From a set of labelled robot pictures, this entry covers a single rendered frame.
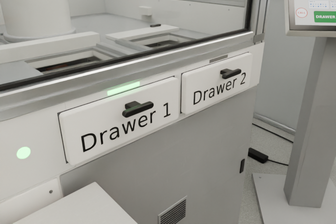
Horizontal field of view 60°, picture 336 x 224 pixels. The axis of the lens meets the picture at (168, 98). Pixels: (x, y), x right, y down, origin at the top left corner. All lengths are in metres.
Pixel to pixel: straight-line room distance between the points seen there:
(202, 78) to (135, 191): 0.34
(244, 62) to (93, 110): 0.50
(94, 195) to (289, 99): 1.92
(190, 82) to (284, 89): 1.67
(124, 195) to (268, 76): 1.82
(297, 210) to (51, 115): 1.40
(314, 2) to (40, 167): 1.05
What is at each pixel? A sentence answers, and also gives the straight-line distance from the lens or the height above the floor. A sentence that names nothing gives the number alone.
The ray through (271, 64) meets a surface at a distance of 2.36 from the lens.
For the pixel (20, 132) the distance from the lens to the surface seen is 0.55.
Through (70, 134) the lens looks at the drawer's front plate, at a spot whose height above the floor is 0.89.
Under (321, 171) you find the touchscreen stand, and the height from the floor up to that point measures 0.27.
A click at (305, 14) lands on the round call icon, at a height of 1.01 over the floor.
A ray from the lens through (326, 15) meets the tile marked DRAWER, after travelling 1.22.
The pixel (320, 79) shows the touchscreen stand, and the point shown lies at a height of 0.74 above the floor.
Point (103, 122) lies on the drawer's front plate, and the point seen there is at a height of 0.89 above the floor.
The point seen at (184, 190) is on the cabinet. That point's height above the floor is 0.54.
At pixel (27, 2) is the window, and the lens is 0.52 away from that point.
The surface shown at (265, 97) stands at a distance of 2.46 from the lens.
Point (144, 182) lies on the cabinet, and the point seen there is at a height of 0.66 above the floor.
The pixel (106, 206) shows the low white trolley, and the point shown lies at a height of 0.76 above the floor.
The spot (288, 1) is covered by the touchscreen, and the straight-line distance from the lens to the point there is 1.21.
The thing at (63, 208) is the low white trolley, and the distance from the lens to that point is 0.61.
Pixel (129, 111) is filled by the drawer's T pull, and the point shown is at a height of 0.91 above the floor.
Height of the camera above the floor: 1.17
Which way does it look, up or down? 25 degrees down
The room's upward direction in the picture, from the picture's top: straight up
